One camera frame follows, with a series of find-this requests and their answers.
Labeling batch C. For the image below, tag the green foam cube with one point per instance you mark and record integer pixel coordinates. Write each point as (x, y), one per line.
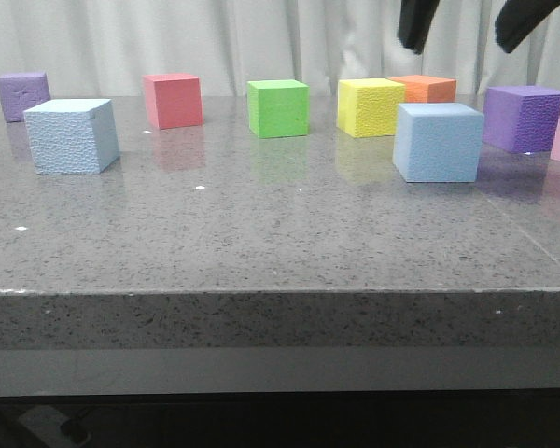
(278, 108)

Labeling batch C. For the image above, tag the grey curtain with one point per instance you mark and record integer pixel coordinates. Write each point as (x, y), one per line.
(103, 48)

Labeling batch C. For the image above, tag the dark purple foam cube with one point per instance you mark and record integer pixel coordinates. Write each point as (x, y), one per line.
(520, 119)

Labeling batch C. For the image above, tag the orange foam cube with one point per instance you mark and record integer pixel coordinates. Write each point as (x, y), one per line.
(427, 89)

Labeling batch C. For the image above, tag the yellow foam cube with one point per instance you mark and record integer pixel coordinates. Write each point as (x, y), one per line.
(368, 107)

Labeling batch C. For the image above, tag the red foam cube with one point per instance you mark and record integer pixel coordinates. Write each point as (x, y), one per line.
(173, 100)

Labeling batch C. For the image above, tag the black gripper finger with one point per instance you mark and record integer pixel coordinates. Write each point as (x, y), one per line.
(414, 22)
(518, 18)

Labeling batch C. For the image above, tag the light blue foam cube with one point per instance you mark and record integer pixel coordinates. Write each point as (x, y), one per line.
(438, 142)
(72, 136)

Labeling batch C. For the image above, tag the light purple foam cube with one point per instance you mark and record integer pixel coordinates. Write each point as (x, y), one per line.
(21, 91)

